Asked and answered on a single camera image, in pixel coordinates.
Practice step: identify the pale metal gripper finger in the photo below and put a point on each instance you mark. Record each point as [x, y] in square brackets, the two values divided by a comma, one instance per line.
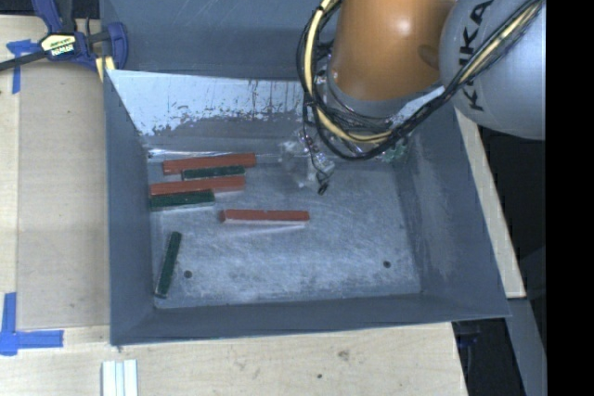
[302, 178]
[291, 150]

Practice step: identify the red-brown flat block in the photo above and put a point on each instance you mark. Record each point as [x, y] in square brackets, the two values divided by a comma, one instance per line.
[195, 186]
[209, 163]
[264, 216]

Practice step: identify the grey metal bin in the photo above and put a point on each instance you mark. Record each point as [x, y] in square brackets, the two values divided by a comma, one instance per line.
[278, 255]

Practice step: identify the dark green flat block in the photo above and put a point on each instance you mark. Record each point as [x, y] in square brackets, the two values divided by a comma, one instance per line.
[213, 173]
[168, 264]
[182, 200]

